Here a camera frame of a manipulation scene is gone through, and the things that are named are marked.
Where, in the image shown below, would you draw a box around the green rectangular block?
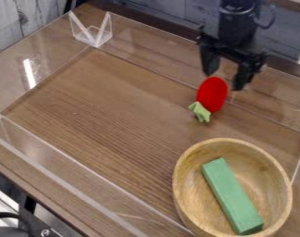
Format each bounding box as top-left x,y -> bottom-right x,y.
201,157 -> 263,235

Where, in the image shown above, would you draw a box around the wooden bowl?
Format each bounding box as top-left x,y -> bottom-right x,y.
173,138 -> 292,237

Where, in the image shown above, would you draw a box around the black metal table frame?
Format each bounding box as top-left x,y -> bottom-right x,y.
19,194 -> 71,237

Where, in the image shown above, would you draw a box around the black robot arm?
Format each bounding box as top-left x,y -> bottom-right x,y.
197,0 -> 276,91

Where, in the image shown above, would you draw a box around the black cable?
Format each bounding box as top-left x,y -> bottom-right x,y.
0,212 -> 24,237

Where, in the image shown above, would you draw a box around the red plush radish green leaves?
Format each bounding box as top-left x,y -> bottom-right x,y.
187,76 -> 230,124

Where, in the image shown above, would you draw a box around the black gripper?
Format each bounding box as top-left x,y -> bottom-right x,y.
197,32 -> 267,91

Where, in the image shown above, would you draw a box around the clear acrylic enclosure wall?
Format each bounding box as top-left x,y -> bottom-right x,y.
0,6 -> 300,237

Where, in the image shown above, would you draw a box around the clear acrylic corner bracket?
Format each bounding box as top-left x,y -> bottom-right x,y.
68,11 -> 112,48

